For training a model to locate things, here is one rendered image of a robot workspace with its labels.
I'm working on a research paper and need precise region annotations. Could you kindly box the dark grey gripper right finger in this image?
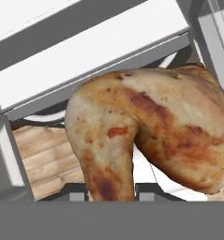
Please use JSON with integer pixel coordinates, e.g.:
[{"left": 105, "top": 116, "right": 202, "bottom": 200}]
[{"left": 134, "top": 183, "right": 187, "bottom": 203}]

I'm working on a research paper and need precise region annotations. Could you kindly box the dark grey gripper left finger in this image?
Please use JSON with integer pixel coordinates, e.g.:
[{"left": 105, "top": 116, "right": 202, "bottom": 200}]
[{"left": 37, "top": 183, "right": 90, "bottom": 203}]

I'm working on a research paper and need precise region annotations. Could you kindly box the roasted chicken drumstick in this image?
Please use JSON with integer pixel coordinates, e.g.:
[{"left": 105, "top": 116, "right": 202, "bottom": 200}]
[{"left": 64, "top": 64, "right": 224, "bottom": 203}]

